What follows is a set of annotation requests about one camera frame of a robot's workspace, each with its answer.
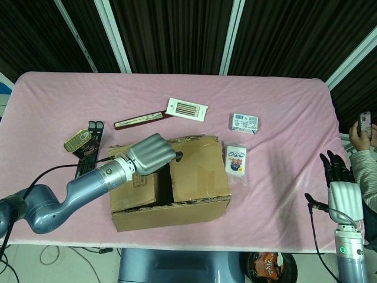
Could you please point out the orange snack bag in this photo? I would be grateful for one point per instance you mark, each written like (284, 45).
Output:
(268, 263)

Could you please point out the small white blue carton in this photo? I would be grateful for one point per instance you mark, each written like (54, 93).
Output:
(244, 123)

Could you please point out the blue white board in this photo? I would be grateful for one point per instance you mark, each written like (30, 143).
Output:
(4, 91)

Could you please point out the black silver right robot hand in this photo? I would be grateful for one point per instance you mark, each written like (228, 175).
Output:
(344, 200)

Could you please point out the white colour pencil pack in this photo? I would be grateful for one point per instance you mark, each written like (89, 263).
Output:
(187, 110)

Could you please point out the pink tablecloth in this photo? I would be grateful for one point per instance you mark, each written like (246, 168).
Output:
(176, 88)

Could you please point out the gold black rectangular tin can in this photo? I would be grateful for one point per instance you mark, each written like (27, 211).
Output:
(81, 144)

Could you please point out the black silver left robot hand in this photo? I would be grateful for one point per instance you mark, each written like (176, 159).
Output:
(150, 153)

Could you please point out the white grey shelf frame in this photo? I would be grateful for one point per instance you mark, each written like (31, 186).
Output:
(346, 147)

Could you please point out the dark red long slim case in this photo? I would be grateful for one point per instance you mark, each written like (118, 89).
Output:
(138, 120)

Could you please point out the clear plastic snack packet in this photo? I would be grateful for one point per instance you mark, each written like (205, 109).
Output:
(237, 162)

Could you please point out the black round bin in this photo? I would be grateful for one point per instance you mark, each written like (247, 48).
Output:
(290, 265)

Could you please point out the white smartphone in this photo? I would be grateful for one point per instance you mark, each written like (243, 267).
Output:
(365, 121)

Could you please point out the white metal frame post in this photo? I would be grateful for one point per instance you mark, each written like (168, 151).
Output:
(113, 35)
(350, 62)
(232, 35)
(76, 38)

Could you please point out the black folding stand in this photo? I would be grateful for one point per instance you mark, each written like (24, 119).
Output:
(95, 129)

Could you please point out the brown cardboard shipping box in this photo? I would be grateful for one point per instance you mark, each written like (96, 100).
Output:
(197, 177)

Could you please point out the person's bare hand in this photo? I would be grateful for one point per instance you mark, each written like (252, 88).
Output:
(360, 141)

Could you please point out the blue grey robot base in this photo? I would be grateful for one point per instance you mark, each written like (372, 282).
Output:
(176, 265)

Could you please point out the person's striped sleeve forearm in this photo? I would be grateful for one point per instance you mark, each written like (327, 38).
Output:
(366, 177)

